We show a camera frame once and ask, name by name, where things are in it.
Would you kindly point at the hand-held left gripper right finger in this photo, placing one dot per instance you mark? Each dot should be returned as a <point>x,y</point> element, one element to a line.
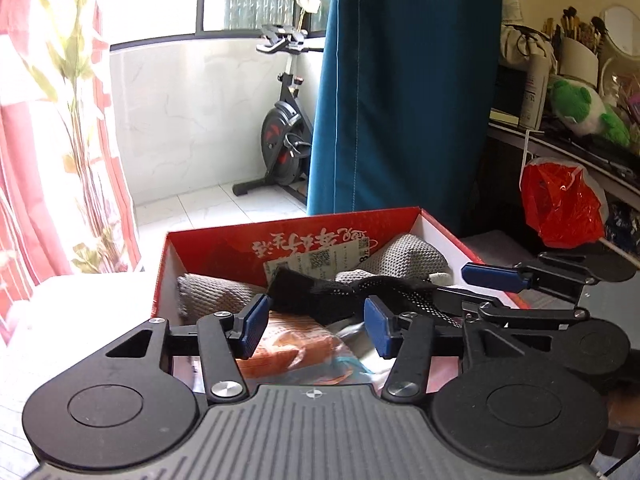
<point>378,327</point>

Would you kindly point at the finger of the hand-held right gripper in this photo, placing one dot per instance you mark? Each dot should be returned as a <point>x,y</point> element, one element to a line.
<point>530,314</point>
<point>490,276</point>

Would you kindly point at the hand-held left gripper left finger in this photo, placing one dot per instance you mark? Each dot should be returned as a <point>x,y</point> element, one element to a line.
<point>254,325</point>

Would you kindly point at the white plastic pouch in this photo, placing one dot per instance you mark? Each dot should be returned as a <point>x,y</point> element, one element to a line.
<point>367,369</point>

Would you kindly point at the orange patterned pack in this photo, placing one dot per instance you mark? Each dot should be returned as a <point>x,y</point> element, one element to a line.
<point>295,350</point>

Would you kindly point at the grey knit cloth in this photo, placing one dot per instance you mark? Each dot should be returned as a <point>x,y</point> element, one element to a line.
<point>410,257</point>
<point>210,295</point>

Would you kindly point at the black mesh cloth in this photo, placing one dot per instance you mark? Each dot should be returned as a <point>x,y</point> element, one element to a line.
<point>300,290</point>

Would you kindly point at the red strawberry print cardboard box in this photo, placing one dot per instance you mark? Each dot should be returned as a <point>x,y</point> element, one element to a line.
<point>225,250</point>

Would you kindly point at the red plastic bag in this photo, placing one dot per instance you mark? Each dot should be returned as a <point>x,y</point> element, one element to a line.
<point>555,200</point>

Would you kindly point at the yellow sticky note pad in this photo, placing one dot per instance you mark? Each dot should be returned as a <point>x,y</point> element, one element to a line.
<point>505,117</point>

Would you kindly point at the white spray bottle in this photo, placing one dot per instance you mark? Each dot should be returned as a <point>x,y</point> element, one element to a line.
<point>532,95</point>

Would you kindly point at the blue curtain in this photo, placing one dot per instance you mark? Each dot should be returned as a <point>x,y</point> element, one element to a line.
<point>400,110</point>

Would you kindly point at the black exercise bike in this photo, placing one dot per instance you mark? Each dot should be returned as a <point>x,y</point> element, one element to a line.
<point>280,135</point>

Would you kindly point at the green and white plush toy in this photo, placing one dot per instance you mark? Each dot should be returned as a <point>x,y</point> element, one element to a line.
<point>570,97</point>

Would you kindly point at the white brush holder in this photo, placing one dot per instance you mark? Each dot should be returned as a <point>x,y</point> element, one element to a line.
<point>577,62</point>

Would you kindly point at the bunch of makeup brushes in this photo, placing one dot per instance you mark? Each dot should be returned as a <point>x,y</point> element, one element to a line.
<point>570,15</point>

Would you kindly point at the round mirror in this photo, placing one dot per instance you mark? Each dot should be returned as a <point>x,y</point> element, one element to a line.
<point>617,30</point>

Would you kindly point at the pink printed backdrop cloth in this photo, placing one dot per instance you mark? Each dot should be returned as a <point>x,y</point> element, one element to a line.
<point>20,160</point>

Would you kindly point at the white round object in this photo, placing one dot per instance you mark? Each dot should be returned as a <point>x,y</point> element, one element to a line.
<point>307,0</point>

